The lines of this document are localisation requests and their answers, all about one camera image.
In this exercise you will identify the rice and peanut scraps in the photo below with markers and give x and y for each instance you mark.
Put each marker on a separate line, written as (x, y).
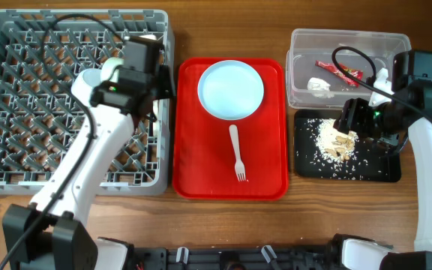
(330, 144)

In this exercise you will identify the clear plastic bin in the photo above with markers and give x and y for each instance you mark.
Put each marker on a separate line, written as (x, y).
(308, 45)

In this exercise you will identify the white plastic fork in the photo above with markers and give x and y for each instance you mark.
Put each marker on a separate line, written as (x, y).
(239, 166)

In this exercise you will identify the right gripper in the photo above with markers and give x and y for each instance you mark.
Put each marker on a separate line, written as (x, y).
(352, 119)

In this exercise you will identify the light blue plate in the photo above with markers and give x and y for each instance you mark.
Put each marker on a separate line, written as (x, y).
(230, 90)

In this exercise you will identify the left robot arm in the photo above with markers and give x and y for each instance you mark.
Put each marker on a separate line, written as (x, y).
(50, 232)

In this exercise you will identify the red snack wrapper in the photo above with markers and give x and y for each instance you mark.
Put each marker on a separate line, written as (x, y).
(358, 74)

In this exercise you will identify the grey dishwasher rack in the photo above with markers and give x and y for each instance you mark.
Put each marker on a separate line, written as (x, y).
(41, 54)

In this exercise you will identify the black waste tray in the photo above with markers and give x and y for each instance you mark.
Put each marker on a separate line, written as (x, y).
(373, 172)

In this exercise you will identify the light blue bowl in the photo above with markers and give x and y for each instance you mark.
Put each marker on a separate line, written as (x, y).
(90, 78)

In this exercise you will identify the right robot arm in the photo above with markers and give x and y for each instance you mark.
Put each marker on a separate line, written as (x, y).
(407, 108)

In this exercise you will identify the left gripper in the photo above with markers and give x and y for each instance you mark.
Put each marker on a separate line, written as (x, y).
(166, 76)

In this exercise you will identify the red serving tray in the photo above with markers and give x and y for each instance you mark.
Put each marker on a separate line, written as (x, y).
(203, 155)

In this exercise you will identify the white napkin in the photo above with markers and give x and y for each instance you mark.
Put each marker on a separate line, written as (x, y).
(317, 84)

